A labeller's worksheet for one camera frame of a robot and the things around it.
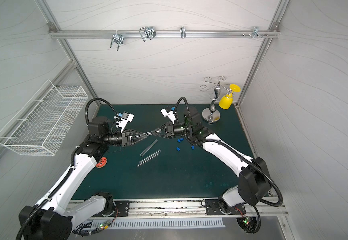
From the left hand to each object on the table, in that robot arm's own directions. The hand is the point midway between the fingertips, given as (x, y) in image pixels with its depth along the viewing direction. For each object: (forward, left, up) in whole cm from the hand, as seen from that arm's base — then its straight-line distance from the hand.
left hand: (142, 138), depth 65 cm
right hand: (+2, -4, +1) cm, 4 cm away
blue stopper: (+11, -15, -30) cm, 35 cm away
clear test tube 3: (+6, +2, -29) cm, 30 cm away
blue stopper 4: (+13, -25, -30) cm, 41 cm away
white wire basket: (+5, +49, +1) cm, 49 cm away
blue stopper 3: (+18, -18, -29) cm, 39 cm away
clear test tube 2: (+11, +4, -30) cm, 33 cm away
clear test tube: (+2, -2, +1) cm, 3 cm away
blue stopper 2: (+17, -16, -29) cm, 38 cm away
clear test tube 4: (+4, +3, -30) cm, 30 cm away
